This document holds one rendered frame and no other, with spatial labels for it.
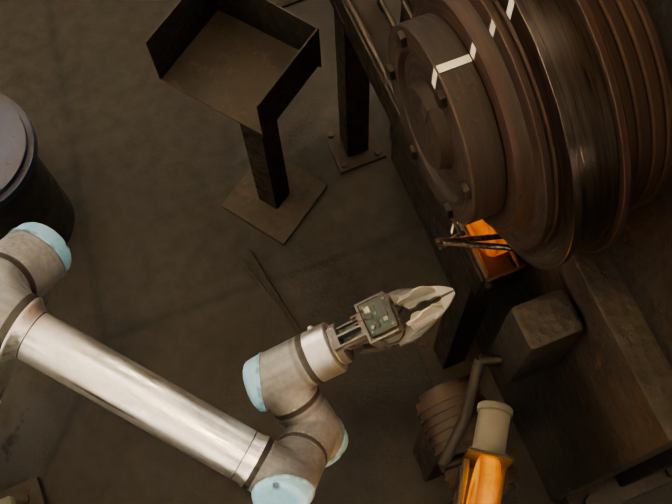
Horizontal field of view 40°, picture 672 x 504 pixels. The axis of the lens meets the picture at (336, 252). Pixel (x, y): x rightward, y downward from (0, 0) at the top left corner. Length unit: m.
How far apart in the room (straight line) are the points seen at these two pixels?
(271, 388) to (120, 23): 1.50
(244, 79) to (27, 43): 1.05
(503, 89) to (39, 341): 0.82
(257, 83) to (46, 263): 0.57
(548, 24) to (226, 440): 0.80
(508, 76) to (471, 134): 0.08
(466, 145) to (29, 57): 1.86
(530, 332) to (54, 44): 1.75
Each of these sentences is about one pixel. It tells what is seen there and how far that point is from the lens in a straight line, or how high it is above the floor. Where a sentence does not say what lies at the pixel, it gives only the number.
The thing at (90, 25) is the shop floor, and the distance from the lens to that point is 2.78.
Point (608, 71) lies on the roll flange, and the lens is 1.07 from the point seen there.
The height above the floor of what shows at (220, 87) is 0.60.
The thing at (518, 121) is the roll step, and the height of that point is 1.25.
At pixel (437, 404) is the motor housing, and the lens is 1.71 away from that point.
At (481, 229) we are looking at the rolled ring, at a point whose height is 0.70.
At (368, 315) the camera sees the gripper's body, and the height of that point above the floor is 0.78.
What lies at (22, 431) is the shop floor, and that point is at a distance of 2.37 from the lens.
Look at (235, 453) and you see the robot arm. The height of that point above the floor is 0.75.
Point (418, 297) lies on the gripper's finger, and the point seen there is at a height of 0.76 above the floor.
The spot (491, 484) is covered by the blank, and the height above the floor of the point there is 0.78.
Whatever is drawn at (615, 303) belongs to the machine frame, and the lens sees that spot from 1.44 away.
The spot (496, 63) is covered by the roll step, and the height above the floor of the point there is 1.28.
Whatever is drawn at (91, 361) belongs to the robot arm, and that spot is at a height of 0.81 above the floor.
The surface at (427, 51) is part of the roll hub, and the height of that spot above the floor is 1.25.
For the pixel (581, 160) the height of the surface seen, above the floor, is 1.26.
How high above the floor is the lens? 2.20
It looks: 69 degrees down
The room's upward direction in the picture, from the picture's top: 4 degrees counter-clockwise
